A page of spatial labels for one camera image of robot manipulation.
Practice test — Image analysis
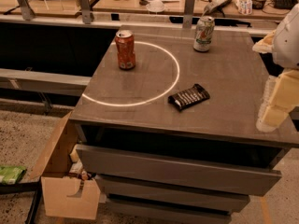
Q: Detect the green snack bag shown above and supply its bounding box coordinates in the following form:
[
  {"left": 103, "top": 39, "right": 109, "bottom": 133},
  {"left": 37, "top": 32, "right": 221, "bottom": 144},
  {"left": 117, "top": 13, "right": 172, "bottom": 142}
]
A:
[{"left": 0, "top": 165, "right": 27, "bottom": 185}]

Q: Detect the green white 7up can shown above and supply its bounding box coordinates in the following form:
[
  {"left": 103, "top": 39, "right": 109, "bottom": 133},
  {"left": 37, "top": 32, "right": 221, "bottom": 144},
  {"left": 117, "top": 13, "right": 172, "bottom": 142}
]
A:
[{"left": 193, "top": 16, "right": 215, "bottom": 52}]

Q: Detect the metal bracket left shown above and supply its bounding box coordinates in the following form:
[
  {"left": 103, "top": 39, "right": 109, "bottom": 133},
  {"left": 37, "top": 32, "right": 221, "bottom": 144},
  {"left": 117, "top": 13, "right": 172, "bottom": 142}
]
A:
[{"left": 17, "top": 0, "right": 35, "bottom": 21}]

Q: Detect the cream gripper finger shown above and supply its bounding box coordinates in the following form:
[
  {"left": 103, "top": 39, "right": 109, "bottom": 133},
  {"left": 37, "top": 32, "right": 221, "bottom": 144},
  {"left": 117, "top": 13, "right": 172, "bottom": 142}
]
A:
[
  {"left": 256, "top": 69, "right": 299, "bottom": 132},
  {"left": 252, "top": 31, "right": 275, "bottom": 54}
]

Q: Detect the metal bracket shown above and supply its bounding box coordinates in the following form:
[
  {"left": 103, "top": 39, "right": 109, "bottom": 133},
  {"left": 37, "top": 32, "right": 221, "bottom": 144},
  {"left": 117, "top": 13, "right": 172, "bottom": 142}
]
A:
[
  {"left": 78, "top": 0, "right": 93, "bottom": 24},
  {"left": 182, "top": 0, "right": 195, "bottom": 29},
  {"left": 17, "top": 0, "right": 35, "bottom": 21}
]

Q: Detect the white bowl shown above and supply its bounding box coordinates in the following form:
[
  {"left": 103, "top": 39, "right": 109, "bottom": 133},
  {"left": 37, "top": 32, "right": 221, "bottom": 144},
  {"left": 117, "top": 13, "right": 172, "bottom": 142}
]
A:
[{"left": 146, "top": 0, "right": 164, "bottom": 13}]

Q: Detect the patterned paper cup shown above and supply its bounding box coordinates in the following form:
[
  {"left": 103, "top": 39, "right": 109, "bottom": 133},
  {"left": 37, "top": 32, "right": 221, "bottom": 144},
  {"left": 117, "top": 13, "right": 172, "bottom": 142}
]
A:
[{"left": 235, "top": 0, "right": 252, "bottom": 15}]

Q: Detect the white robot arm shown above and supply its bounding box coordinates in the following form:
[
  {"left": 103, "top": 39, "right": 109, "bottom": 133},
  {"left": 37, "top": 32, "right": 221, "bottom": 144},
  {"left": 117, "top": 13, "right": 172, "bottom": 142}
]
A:
[{"left": 252, "top": 5, "right": 299, "bottom": 132}]

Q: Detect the open cardboard box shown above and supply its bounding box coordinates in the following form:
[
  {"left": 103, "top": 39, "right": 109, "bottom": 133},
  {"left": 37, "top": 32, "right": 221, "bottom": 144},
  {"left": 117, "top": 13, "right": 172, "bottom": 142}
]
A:
[{"left": 30, "top": 113, "right": 101, "bottom": 220}]

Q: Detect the grey drawer cabinet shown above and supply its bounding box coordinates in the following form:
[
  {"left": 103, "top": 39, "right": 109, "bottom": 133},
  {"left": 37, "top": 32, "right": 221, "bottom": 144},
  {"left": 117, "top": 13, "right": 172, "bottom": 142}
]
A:
[{"left": 71, "top": 27, "right": 298, "bottom": 224}]

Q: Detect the black chocolate rxbar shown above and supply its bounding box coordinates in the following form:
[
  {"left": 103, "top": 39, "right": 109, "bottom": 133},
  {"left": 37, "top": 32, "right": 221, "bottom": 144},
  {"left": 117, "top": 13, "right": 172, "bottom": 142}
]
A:
[{"left": 168, "top": 84, "right": 210, "bottom": 111}]

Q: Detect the black mesh cup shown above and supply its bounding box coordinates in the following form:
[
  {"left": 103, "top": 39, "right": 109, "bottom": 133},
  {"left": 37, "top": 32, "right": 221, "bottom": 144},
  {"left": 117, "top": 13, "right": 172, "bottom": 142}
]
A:
[{"left": 252, "top": 0, "right": 267, "bottom": 9}]

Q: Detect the grey stapler device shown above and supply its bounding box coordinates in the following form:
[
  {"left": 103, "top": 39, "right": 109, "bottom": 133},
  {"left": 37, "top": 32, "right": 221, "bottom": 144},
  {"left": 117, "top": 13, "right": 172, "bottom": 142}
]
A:
[{"left": 203, "top": 0, "right": 233, "bottom": 15}]

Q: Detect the orange soda can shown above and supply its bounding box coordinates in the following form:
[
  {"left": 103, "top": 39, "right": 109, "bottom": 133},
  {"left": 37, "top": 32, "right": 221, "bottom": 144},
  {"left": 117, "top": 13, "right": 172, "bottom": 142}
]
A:
[{"left": 115, "top": 30, "right": 135, "bottom": 70}]

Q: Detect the metal bracket middle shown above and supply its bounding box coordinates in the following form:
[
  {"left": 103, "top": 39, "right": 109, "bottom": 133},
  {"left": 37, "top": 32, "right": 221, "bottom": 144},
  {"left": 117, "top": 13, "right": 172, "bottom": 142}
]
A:
[{"left": 78, "top": 0, "right": 93, "bottom": 24}]

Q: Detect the metal bracket right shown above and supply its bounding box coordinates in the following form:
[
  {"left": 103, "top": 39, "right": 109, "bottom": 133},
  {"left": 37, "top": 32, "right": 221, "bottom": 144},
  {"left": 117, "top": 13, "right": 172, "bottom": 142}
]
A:
[{"left": 182, "top": 0, "right": 195, "bottom": 29}]

